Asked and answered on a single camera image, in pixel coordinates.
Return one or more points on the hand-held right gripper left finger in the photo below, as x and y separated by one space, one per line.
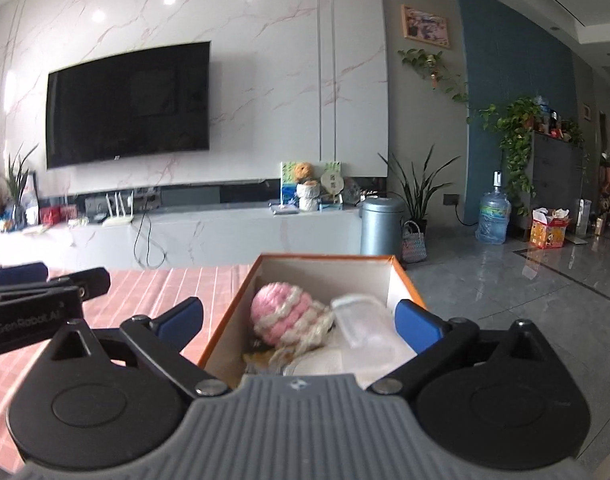
181 316

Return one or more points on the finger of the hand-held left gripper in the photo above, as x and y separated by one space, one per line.
20 274
92 282

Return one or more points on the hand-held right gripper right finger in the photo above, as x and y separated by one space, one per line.
419 326

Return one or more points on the orange cardboard box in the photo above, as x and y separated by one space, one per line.
225 330

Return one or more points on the clear yellow snack packet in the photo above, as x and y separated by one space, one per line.
257 362

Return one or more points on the pink white fluffy scrunchie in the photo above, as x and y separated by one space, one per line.
282 312

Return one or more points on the pink checkered tablecloth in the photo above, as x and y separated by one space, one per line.
150 290

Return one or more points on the red gift box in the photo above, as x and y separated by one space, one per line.
49 216
68 212

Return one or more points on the white wifi router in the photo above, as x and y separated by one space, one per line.
117 220

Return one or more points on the woven basket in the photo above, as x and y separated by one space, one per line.
414 245

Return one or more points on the white marble tv console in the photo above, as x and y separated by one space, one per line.
210 232

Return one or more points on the green plant in glass vase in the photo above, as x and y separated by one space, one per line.
17 185

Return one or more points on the grey round trash can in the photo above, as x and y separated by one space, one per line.
381 227

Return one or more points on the blue water jug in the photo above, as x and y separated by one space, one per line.
493 215

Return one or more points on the tall green floor plant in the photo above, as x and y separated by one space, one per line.
417 190

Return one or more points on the grey tablet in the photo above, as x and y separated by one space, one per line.
285 210

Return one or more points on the red yellow carton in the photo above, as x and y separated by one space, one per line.
549 232

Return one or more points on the green blue painting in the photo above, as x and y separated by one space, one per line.
286 185

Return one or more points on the round paper fan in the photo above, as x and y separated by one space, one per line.
331 182

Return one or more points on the teddy bear figurine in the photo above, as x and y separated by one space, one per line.
308 196

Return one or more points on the brown teddy bear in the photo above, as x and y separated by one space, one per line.
303 172

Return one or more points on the grey drawer cabinet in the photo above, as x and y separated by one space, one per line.
560 175

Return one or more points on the trailing pothos plant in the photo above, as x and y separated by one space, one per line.
517 130

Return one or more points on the hanging vine plant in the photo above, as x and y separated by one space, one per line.
427 62

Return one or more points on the black wall television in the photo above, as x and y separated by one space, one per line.
130 105

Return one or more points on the wood framed wall picture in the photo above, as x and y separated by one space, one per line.
425 26

